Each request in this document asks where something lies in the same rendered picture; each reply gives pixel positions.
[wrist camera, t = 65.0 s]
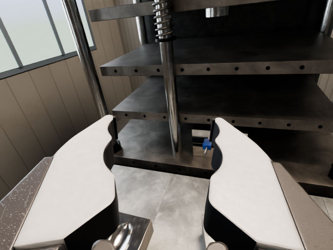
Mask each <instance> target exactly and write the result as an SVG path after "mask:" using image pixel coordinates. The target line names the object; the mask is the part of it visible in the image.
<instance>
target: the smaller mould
mask: <svg viewBox="0 0 333 250"><path fill-rule="evenodd" d="M153 232H154V229H153V225H152V221H151V219H147V218H143V217H138V216H134V215H130V214H126V213H122V212H119V226H118V228H117V230H116V231H115V232H114V233H113V234H112V235H111V236H110V237H108V238H107V240H110V241H112V243H113V245H114V247H115V250H147V247H148V245H149V242H150V240H151V237H152V234H153Z"/></svg>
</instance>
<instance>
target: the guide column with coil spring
mask: <svg viewBox="0 0 333 250"><path fill-rule="evenodd" d="M166 6H169V2H165V3H161V4H158V5H155V9H158V8H162V7H166ZM169 12H170V8H169V9H166V10H162V11H158V12H156V16H157V15H162V14H166V13H169ZM168 19H170V15H169V16H165V17H161V18H157V22H160V21H164V20H168ZM170 25H171V21H170V22H167V23H163V24H159V25H158V28H162V27H166V26H170ZM170 31H171V28H169V29H165V30H160V31H158V34H163V33H167V32H170ZM170 37H172V34H169V35H165V36H160V37H159V38H160V39H163V38H170ZM160 50H161V58H162V66H163V74H164V83H165V91H166V102H167V110H168V119H169V127H170V135H171V143H172V151H173V156H174V158H181V157H182V156H183V152H182V141H181V130H180V119H179V108H178V97H177V85H176V75H175V64H174V52H173V41H169V42H160Z"/></svg>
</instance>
